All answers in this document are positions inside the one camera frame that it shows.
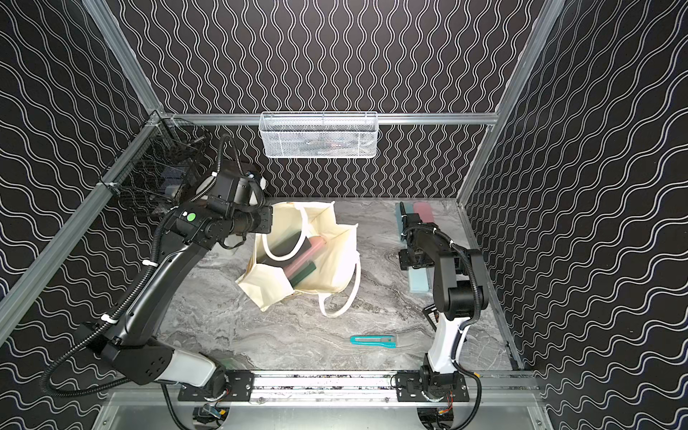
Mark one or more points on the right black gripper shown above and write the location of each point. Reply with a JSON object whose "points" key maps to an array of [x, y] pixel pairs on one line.
{"points": [[405, 262]]}

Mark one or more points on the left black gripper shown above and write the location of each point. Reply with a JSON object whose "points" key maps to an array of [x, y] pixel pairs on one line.
{"points": [[263, 219]]}

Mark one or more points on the pink pencil case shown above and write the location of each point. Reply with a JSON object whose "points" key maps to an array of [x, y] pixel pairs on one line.
{"points": [[425, 211]]}

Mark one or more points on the teal translucent pencil case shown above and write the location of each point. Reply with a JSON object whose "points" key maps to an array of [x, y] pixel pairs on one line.
{"points": [[402, 208]]}

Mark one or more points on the light blue pencil case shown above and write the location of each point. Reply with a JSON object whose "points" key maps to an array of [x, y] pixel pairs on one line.
{"points": [[418, 281]]}

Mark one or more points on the cream canvas tote bag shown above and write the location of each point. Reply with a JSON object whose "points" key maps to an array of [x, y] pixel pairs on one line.
{"points": [[333, 277]]}

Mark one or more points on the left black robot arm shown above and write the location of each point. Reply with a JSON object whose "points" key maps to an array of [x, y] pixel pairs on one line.
{"points": [[125, 338]]}

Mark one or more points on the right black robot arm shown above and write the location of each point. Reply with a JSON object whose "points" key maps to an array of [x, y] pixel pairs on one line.
{"points": [[458, 301]]}

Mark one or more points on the dark grey book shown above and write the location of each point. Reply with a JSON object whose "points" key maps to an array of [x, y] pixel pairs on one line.
{"points": [[284, 247]]}

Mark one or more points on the pink book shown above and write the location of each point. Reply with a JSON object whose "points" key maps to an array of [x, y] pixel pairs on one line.
{"points": [[316, 245]]}

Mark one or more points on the teal utility knife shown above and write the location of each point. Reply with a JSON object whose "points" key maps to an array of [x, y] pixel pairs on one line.
{"points": [[382, 341]]}

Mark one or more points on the white wire mesh basket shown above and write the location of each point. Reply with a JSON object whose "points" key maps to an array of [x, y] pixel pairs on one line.
{"points": [[319, 134]]}

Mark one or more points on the black wire basket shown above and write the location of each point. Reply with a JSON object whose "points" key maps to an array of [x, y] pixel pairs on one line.
{"points": [[166, 171]]}

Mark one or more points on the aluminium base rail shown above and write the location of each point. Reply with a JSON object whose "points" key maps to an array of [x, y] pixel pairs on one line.
{"points": [[339, 388]]}

